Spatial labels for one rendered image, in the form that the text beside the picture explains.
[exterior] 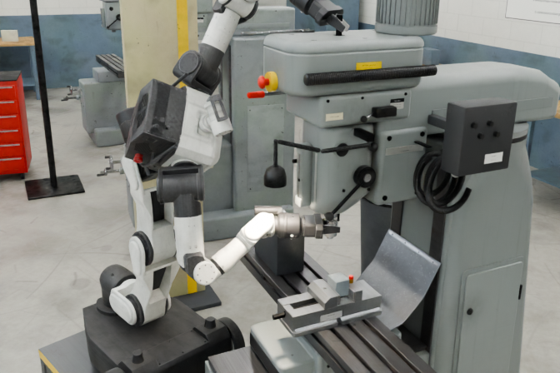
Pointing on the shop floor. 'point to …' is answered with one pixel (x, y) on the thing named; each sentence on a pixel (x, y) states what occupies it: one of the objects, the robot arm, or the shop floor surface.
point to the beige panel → (160, 50)
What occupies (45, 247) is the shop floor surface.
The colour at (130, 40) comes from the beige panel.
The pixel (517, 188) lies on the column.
